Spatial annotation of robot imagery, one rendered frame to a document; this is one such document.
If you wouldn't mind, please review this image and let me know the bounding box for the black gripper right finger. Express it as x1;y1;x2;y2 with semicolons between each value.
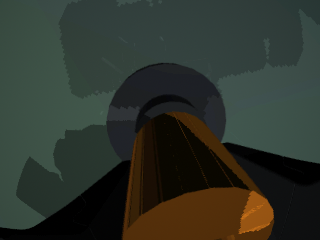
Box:
223;143;320;240

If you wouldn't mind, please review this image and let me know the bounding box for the orange knob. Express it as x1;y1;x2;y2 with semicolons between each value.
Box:
121;112;275;240

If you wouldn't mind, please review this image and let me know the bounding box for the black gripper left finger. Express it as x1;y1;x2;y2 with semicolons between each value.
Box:
0;160;131;240

